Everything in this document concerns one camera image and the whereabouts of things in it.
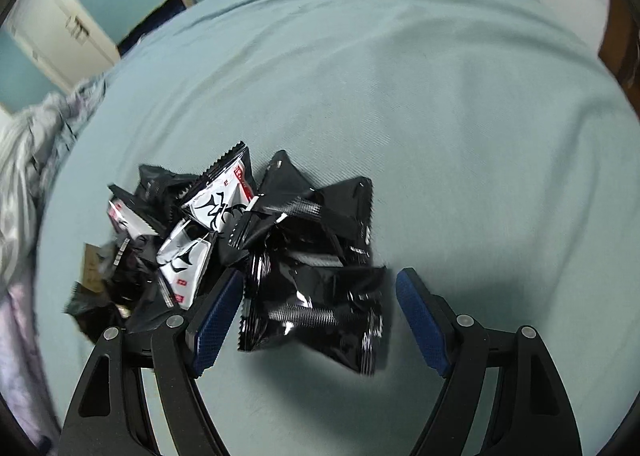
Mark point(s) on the dark blue board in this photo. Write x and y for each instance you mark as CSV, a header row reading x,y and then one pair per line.
x,y
160,18

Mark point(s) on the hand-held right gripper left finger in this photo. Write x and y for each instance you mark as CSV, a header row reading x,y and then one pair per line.
x,y
215,321

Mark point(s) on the white door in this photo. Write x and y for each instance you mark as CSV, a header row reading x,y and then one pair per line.
x,y
45,25

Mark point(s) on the brown wooden panel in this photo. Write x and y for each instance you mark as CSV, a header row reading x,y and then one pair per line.
x,y
622,45

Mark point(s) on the light blue bed sheet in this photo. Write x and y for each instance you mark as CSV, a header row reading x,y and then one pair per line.
x,y
425,135

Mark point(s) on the crumpled grey blanket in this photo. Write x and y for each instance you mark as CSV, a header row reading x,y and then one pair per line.
x,y
20,175

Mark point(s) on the brown cardboard box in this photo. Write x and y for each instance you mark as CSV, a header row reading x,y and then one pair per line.
x,y
92,266

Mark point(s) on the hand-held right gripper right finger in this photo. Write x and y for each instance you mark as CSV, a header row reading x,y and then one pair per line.
x,y
420,316

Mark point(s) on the pile of black snack packets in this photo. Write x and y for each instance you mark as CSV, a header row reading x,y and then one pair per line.
x,y
310,306

